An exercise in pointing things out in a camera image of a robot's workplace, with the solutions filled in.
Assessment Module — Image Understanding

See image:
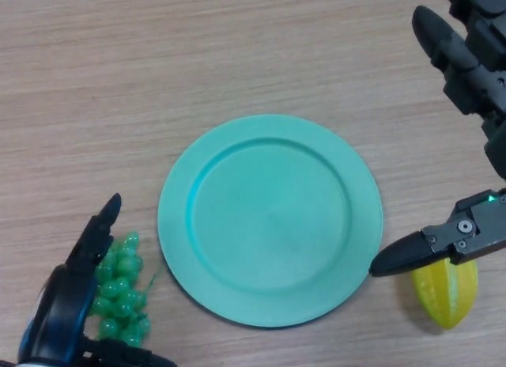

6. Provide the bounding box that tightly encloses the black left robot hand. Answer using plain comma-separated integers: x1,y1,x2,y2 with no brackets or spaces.
17,192,179,367

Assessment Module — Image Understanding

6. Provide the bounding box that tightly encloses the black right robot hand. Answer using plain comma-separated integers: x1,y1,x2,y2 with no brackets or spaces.
368,0,506,278

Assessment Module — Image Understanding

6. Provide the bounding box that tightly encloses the green grape bunch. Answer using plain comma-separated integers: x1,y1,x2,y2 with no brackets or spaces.
87,230,161,348

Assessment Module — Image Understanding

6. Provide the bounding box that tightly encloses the green round plate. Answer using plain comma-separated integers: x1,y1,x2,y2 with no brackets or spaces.
157,113,383,329

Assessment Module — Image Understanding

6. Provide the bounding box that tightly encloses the yellow starfruit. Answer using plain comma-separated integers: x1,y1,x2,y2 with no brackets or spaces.
410,258,478,331

